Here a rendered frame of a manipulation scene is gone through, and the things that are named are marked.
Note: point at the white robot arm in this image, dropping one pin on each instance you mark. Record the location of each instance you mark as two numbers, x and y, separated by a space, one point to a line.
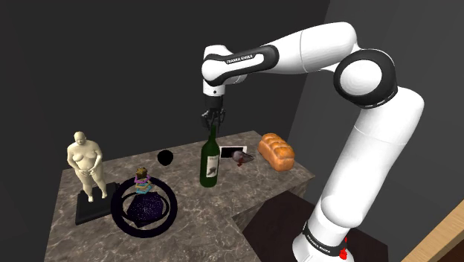
369 152

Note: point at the grey pigeon figure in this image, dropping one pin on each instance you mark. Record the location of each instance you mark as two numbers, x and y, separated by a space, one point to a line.
240 156

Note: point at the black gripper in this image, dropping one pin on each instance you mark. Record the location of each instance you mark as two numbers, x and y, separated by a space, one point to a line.
213 110

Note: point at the brown bread loaf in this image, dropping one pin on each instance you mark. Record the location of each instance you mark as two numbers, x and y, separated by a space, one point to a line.
276 151

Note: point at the pale human statue black base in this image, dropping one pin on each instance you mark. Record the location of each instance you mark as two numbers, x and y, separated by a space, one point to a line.
87 159

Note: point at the colourful stacked toy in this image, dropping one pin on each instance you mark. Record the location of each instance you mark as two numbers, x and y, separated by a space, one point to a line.
142 183

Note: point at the light wooden furniture edge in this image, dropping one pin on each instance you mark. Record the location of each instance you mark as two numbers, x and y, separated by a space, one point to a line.
438 239

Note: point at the small black ball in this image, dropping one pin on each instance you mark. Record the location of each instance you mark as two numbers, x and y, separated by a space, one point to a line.
165 158

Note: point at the dark robot stand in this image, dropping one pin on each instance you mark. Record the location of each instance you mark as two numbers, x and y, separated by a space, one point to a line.
275 232

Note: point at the green wine bottle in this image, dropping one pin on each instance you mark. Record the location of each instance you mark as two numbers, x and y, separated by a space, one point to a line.
210 159

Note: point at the marble counter block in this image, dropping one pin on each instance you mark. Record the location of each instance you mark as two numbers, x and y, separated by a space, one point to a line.
203 217

